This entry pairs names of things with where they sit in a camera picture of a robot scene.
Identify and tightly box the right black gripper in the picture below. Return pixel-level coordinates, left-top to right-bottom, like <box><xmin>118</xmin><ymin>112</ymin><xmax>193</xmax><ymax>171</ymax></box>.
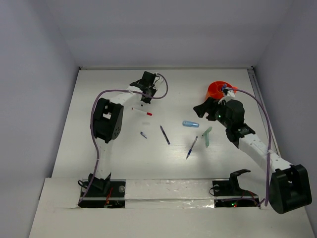
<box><xmin>193</xmin><ymin>97</ymin><xmax>232</xmax><ymax>128</ymax></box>

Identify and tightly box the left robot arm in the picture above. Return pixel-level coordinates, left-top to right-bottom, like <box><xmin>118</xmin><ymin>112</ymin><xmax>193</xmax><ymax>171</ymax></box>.
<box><xmin>86</xmin><ymin>71</ymin><xmax>166</xmax><ymax>196</ymax></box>

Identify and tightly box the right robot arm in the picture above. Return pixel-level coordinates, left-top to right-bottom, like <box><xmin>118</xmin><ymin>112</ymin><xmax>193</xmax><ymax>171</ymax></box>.
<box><xmin>193</xmin><ymin>98</ymin><xmax>312</xmax><ymax>214</ymax></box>

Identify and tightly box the orange round pen holder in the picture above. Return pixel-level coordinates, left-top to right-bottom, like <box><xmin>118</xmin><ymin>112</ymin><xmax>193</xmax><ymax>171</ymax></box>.
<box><xmin>205</xmin><ymin>81</ymin><xmax>233</xmax><ymax>100</ymax></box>

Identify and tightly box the blue ballpoint pen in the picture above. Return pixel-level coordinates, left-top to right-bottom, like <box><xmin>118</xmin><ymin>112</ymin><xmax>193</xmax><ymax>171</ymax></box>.
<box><xmin>186</xmin><ymin>136</ymin><xmax>198</xmax><ymax>159</ymax></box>

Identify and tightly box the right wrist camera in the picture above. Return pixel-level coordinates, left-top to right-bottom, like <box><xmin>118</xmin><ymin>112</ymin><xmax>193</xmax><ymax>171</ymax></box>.
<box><xmin>218</xmin><ymin>87</ymin><xmax>236</xmax><ymax>105</ymax></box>

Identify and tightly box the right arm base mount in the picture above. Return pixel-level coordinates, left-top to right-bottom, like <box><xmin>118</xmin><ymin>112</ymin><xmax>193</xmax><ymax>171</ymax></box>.
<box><xmin>209</xmin><ymin>169</ymin><xmax>261</xmax><ymax>208</ymax></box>

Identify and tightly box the silver taped front rail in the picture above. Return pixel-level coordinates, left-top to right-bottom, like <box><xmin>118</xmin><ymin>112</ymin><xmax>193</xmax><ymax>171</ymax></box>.
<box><xmin>124</xmin><ymin>179</ymin><xmax>214</xmax><ymax>209</ymax></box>

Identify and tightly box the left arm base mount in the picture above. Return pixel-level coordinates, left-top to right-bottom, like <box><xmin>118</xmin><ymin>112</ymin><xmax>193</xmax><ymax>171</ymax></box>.
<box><xmin>77</xmin><ymin>174</ymin><xmax>126</xmax><ymax>208</ymax></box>

